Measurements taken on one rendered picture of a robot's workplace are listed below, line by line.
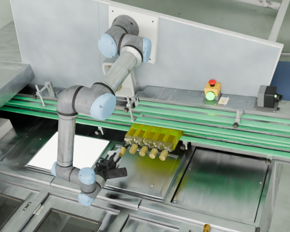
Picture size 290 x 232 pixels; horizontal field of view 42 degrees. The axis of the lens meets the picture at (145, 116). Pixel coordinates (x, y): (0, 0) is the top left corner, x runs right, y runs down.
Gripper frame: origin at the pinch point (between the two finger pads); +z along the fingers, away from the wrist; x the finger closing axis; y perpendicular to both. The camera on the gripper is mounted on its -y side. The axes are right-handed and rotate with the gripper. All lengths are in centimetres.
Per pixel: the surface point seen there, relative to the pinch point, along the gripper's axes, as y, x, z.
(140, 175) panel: -10.3, 12.5, -1.6
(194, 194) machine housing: -41.0, 16.0, -2.8
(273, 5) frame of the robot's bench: -61, -43, 98
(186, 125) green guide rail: -30.0, -6.6, 22.8
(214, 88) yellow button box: -42, -23, 37
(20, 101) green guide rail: 89, -5, 25
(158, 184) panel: -22.0, 12.5, -4.8
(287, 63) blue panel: -73, -14, 83
